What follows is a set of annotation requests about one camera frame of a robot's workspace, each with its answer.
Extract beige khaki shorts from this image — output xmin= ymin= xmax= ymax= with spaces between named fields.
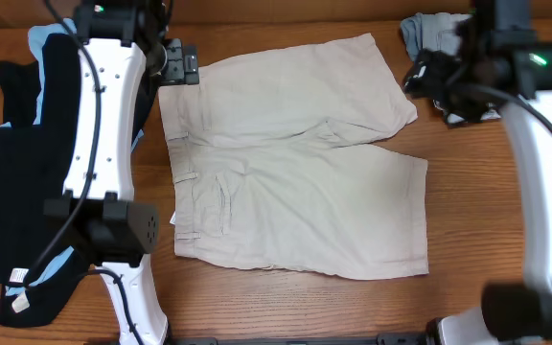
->
xmin=158 ymin=34 xmax=428 ymax=280

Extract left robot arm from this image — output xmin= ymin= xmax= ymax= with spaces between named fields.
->
xmin=44 ymin=1 xmax=199 ymax=344

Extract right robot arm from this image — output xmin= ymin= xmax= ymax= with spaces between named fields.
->
xmin=380 ymin=0 xmax=552 ymax=344

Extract folded light blue jeans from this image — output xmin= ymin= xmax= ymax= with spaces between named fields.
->
xmin=400 ymin=12 xmax=472 ymax=71

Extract light blue garment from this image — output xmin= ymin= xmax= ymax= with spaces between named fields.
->
xmin=0 ymin=24 xmax=149 ymax=286

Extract black garment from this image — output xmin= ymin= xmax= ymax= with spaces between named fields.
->
xmin=0 ymin=30 xmax=162 ymax=329

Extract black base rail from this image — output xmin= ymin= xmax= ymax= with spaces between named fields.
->
xmin=165 ymin=333 xmax=440 ymax=345

